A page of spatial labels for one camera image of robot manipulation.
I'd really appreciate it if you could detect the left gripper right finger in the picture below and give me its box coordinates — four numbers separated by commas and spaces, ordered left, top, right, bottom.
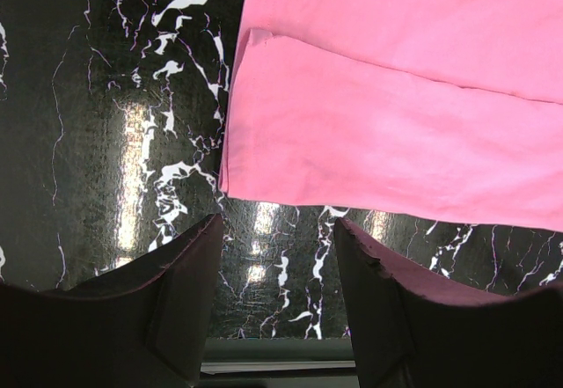
333, 218, 562, 387

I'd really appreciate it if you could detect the light pink t-shirt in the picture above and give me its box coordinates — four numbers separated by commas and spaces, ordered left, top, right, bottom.
220, 0, 562, 231

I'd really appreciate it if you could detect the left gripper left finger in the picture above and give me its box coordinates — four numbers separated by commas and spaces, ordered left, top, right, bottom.
1, 214, 223, 387

